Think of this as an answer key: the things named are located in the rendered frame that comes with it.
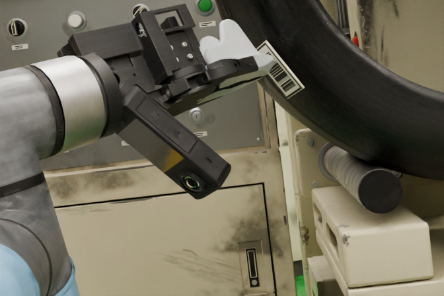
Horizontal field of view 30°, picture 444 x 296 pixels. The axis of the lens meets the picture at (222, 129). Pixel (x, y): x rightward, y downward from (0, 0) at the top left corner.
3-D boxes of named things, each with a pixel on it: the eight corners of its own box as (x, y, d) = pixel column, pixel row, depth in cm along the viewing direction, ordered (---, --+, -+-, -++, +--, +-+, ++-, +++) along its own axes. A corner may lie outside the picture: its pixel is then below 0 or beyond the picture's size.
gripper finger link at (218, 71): (261, 47, 76) (187, 67, 70) (268, 63, 75) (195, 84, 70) (233, 69, 79) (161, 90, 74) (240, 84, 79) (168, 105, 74)
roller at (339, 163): (321, 147, 118) (352, 142, 118) (325, 178, 118) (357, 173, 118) (355, 173, 83) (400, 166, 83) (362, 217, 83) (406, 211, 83)
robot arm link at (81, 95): (76, 136, 63) (38, 170, 69) (125, 121, 66) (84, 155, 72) (37, 48, 64) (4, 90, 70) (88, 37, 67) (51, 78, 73)
